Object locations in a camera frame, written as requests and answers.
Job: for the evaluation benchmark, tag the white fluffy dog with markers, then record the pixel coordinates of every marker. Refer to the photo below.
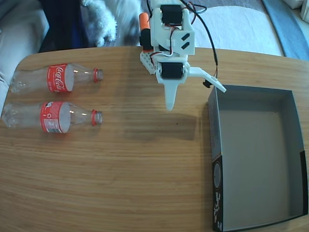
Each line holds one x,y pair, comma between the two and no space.
103,19

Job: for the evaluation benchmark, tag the person's leg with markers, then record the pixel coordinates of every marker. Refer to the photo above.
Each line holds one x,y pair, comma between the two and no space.
62,24

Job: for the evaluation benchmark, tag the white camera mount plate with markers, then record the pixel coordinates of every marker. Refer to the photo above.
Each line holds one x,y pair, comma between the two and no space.
205,75

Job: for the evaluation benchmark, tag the white rug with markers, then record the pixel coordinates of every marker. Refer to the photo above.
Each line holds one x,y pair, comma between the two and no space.
241,31

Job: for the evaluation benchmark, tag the small black camera module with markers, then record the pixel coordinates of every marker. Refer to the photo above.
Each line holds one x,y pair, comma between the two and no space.
206,84

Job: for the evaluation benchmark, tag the clear bottle Coca-Cola script label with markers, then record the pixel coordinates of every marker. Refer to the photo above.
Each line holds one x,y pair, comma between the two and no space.
58,78

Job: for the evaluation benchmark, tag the clear bottle red printed label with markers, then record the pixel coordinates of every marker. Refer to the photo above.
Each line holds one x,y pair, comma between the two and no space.
51,117

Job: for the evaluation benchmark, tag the white sofa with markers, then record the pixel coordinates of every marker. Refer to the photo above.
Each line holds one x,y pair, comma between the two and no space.
17,36

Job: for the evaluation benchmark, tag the blue rug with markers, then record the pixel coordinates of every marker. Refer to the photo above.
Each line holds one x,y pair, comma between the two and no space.
289,31

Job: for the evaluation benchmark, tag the grey cardboard box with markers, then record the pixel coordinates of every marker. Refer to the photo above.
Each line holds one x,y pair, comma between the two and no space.
256,157

